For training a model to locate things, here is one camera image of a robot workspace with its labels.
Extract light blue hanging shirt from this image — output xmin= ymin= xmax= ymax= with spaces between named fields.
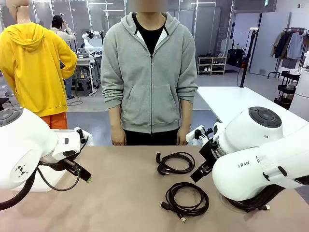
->
xmin=287 ymin=32 xmax=305 ymax=60

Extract person's right forearm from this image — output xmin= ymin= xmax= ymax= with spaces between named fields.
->
xmin=108 ymin=106 xmax=126 ymax=132

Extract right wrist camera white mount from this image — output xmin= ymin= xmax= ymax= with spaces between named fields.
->
xmin=185 ymin=125 xmax=213 ymax=144

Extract person's left forearm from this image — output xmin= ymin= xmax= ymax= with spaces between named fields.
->
xmin=179 ymin=98 xmax=194 ymax=132

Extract black USB cable without strap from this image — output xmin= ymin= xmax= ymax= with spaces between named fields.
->
xmin=160 ymin=182 xmax=210 ymax=223

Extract black USB cable gray strap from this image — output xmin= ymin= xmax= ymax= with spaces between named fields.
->
xmin=220 ymin=193 xmax=271 ymax=213

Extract black pole stand white top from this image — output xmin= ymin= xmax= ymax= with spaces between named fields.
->
xmin=238 ymin=27 xmax=259 ymax=88

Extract large white table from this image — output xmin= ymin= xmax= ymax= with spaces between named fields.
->
xmin=197 ymin=86 xmax=309 ymax=136

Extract dark step stool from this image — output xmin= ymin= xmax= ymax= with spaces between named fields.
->
xmin=74 ymin=77 xmax=94 ymax=97

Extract arm black cable harness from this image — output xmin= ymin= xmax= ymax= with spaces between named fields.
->
xmin=231 ymin=175 xmax=309 ymax=208
xmin=0 ymin=159 xmax=81 ymax=211

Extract person's left hand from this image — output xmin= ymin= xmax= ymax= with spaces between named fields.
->
xmin=176 ymin=129 xmax=189 ymax=146

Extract beige hanging coat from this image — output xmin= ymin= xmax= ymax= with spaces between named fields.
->
xmin=270 ymin=31 xmax=284 ymax=58

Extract thick black power cable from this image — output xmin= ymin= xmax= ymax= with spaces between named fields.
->
xmin=155 ymin=151 xmax=196 ymax=175

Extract orange shorts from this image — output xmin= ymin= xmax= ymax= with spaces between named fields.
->
xmin=40 ymin=111 xmax=69 ymax=130

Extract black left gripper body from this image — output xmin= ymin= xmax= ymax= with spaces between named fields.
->
xmin=40 ymin=154 xmax=82 ymax=176

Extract black equipment case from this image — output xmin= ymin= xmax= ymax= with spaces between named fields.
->
xmin=228 ymin=48 xmax=247 ymax=68

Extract white cylindrical machine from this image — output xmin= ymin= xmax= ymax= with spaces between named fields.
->
xmin=288 ymin=66 xmax=309 ymax=121

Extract black folding chair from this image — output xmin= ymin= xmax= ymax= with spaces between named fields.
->
xmin=0 ymin=96 xmax=13 ymax=110

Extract right arm black cable harness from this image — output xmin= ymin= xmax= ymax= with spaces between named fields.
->
xmin=231 ymin=175 xmax=309 ymax=208

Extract beige mannequin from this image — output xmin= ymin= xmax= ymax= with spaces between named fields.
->
xmin=6 ymin=0 xmax=31 ymax=25

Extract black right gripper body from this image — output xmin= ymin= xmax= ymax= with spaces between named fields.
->
xmin=198 ymin=141 xmax=219 ymax=166

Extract white workbench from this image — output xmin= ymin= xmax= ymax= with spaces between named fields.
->
xmin=76 ymin=55 xmax=102 ymax=95

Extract navy hanging jacket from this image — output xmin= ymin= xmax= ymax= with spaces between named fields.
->
xmin=275 ymin=31 xmax=294 ymax=60

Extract black utility cart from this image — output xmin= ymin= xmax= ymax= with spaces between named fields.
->
xmin=274 ymin=71 xmax=301 ymax=110

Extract wooden shoe rack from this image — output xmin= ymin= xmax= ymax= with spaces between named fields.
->
xmin=197 ymin=57 xmax=227 ymax=75

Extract background person with black cap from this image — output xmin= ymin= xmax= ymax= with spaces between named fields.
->
xmin=49 ymin=14 xmax=77 ymax=100

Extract yellow hoodie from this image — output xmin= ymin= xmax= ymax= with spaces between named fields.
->
xmin=0 ymin=21 xmax=78 ymax=118

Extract person's right hand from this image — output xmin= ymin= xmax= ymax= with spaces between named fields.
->
xmin=111 ymin=129 xmax=127 ymax=146

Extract black clothes rack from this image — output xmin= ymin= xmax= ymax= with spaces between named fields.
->
xmin=267 ymin=27 xmax=309 ymax=79

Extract person in gray hoodie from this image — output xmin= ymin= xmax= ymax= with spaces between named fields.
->
xmin=100 ymin=4 xmax=198 ymax=146

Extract left arm black cable harness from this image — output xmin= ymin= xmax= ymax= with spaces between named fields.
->
xmin=0 ymin=159 xmax=81 ymax=211

